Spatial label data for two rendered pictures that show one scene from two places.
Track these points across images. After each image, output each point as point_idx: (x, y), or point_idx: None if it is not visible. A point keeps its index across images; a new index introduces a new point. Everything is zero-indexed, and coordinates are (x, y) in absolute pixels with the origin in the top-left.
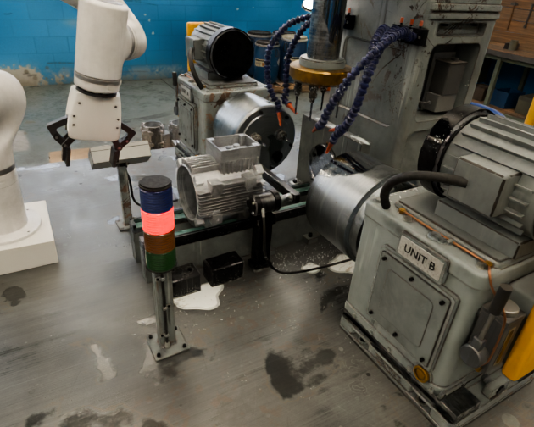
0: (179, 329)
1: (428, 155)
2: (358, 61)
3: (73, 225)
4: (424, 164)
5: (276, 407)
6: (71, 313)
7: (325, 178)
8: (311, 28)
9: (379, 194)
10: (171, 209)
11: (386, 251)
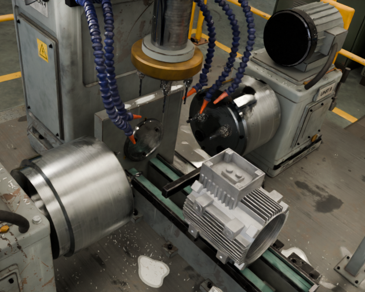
0: (337, 265)
1: (314, 46)
2: (102, 29)
3: None
4: (311, 52)
5: (350, 205)
6: None
7: (251, 117)
8: (183, 19)
9: (272, 92)
10: None
11: (310, 106)
